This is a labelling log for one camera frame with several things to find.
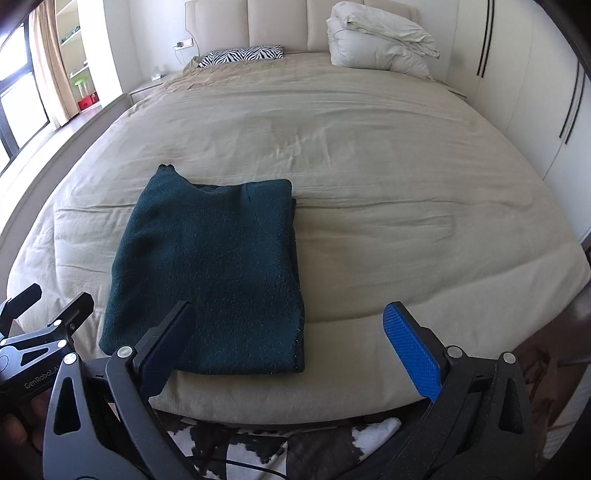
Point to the white nightstand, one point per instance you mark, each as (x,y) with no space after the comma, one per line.
(147,87)

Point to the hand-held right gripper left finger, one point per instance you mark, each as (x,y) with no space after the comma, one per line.
(171,348)

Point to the red box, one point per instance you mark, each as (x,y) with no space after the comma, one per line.
(87,102)

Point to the beige bed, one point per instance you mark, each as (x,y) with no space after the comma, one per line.
(392,184)

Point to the beige padded headboard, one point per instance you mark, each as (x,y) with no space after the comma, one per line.
(277,23)

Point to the white wardrobe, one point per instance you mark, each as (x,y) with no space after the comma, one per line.
(508,69)

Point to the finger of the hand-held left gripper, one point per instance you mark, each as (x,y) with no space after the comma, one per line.
(74,311)
(21,302)

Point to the teal knit sweater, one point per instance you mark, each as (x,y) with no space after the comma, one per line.
(207,258)

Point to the person's left hand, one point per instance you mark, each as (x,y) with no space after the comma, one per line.
(18,431)

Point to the white folded duvet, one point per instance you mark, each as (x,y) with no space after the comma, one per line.
(374,46)

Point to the beige curtain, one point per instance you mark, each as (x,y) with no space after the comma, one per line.
(53,69)

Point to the dark framed window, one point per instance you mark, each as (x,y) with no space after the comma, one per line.
(14,115)

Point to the zebra print pillow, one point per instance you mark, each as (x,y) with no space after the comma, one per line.
(240,55)

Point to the white open shelf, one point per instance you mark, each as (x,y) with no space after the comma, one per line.
(69,27)

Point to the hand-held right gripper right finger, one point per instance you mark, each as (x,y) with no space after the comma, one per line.
(411,350)

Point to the wall socket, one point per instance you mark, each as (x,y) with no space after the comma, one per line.
(183,44)

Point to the cowhide rug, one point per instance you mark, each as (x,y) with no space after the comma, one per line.
(323,457)

